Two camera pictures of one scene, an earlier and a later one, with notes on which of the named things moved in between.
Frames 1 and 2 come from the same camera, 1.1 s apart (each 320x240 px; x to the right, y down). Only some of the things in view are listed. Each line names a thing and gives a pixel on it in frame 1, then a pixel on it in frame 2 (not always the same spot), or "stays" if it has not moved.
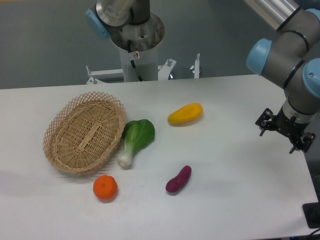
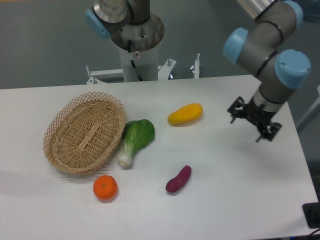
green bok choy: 135,135 stays
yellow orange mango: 187,114 stays
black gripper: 282,123 to 255,113
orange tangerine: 105,186 stays
